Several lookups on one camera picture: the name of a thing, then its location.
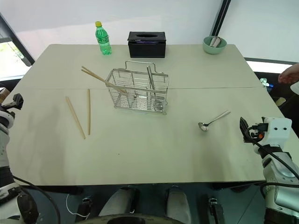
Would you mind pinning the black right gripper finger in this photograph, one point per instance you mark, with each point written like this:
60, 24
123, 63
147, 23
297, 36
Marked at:
244, 124
246, 136

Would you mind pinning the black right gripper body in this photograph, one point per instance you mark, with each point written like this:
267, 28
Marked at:
262, 127

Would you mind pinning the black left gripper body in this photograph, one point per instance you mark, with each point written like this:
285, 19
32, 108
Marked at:
17, 101

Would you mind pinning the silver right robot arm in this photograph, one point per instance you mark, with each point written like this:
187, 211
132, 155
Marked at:
278, 168

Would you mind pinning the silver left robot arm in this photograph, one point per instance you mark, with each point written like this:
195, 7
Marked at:
3, 144

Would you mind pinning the person's bare hand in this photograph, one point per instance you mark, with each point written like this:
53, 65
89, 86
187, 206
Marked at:
290, 74

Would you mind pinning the small tan object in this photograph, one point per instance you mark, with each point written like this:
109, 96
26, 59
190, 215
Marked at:
280, 101

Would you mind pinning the silver metal spoon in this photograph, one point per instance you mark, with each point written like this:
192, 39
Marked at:
203, 126

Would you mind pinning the white blue plastic clutter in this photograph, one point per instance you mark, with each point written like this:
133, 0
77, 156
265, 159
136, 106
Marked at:
266, 84

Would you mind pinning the white garment piece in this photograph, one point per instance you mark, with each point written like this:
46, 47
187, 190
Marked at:
295, 87

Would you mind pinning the wooden chopstick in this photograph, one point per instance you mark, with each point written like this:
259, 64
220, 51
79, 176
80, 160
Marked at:
93, 73
89, 112
75, 117
92, 76

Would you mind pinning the light green bowl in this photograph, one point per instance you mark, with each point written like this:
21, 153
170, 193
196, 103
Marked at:
213, 50

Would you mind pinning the grey white rounded leg cover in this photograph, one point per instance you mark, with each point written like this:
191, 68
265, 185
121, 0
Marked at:
178, 203
119, 201

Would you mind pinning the green plastic bottle yellow cap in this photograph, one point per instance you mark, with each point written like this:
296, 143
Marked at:
104, 42

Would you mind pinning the upright metal utensil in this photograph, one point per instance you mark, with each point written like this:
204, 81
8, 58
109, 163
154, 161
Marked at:
149, 77

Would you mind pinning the black tissue box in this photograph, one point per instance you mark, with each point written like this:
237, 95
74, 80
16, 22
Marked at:
147, 49

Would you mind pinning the dark rounded rim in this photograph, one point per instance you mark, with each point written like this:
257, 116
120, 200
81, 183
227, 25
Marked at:
130, 219

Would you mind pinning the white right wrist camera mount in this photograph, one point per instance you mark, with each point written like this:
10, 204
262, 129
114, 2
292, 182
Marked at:
279, 130

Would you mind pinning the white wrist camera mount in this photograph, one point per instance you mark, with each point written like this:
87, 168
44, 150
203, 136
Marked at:
5, 119
279, 130

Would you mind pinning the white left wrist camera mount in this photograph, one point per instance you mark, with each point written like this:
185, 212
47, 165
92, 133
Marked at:
5, 119

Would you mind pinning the dark window frame bar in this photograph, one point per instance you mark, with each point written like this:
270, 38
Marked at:
220, 18
17, 39

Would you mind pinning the black metal foot bracket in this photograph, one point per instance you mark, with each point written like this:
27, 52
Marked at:
85, 207
215, 210

